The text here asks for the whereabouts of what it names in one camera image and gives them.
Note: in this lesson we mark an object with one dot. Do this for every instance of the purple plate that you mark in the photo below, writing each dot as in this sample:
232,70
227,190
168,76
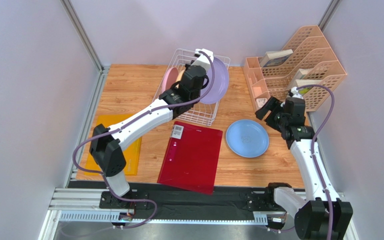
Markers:
220,84

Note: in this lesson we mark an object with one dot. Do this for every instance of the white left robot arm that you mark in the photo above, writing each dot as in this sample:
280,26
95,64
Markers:
107,144

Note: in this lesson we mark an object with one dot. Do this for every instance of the middle white book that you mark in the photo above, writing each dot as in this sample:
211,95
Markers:
299,75

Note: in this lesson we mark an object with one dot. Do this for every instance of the upper book in rack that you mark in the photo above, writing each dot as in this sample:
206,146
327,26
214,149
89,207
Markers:
275,58

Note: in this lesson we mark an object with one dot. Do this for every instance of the pink file rack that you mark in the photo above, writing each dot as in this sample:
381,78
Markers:
311,50

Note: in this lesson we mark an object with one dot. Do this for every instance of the left aluminium corner post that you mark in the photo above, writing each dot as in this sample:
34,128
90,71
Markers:
75,20

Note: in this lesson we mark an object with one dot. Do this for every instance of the red folder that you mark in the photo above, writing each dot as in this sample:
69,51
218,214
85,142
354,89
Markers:
191,158

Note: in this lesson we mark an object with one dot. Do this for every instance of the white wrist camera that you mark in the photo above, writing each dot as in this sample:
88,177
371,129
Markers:
294,93
202,60

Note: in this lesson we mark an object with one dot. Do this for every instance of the right aluminium corner post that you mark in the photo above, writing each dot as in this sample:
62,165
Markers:
328,14

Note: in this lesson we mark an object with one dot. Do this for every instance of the yellow plate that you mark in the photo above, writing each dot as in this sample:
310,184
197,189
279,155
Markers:
179,77

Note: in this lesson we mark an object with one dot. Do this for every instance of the aluminium corner post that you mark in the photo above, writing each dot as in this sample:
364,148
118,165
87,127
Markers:
328,14
75,20

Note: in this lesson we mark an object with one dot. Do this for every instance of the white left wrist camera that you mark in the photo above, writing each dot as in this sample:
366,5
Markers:
202,60

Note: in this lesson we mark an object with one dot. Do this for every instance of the white wire dish rack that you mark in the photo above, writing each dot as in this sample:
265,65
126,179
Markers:
200,113

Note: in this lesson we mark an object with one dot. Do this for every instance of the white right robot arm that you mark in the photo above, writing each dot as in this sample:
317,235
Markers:
306,173

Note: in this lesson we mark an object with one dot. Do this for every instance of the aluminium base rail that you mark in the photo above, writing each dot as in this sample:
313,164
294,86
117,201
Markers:
75,205

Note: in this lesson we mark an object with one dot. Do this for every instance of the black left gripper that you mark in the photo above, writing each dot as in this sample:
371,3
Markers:
187,66

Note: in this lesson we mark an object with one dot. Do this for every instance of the pink plate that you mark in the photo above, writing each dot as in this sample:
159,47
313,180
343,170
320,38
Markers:
169,79

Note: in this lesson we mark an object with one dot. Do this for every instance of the green book in rack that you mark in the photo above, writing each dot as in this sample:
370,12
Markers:
304,82

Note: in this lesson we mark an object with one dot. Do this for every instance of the blue plate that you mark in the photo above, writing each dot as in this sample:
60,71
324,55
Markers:
247,138

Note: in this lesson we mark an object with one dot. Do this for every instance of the black base mat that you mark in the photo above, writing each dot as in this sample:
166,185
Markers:
225,204

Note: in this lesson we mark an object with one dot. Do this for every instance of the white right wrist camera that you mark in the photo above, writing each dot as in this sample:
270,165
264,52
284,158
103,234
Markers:
294,93

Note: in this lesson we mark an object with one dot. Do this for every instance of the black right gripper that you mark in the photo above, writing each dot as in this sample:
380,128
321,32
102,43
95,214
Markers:
271,107

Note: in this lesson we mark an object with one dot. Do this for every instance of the orange folder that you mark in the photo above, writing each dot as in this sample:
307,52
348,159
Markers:
131,154

